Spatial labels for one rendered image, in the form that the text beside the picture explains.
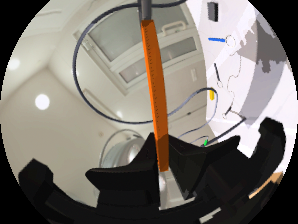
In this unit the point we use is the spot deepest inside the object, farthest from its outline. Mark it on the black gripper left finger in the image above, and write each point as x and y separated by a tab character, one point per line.
139	174

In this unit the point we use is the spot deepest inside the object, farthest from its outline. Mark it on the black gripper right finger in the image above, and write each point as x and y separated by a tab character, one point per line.
188	162

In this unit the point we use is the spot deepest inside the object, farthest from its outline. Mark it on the orange handle with dark grey loop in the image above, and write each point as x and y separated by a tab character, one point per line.
155	72

